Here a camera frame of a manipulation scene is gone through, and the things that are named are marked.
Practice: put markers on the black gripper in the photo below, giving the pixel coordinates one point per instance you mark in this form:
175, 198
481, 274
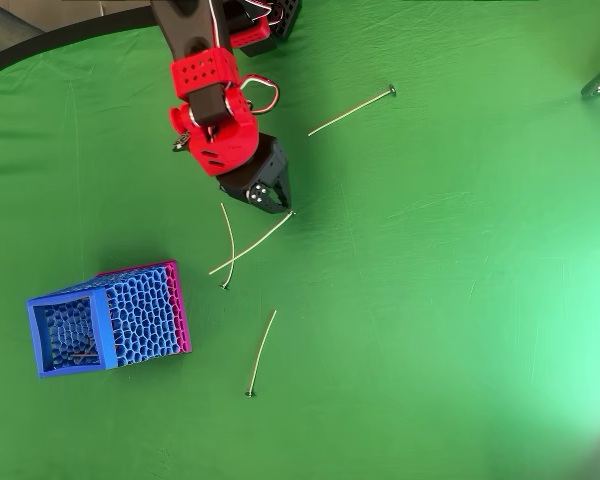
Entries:
254, 176

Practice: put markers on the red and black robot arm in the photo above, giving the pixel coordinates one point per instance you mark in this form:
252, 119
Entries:
202, 70

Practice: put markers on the blue and magenta lattice basket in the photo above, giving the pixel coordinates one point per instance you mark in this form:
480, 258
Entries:
140, 315

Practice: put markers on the green table cloth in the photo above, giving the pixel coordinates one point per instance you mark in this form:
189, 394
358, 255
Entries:
430, 300

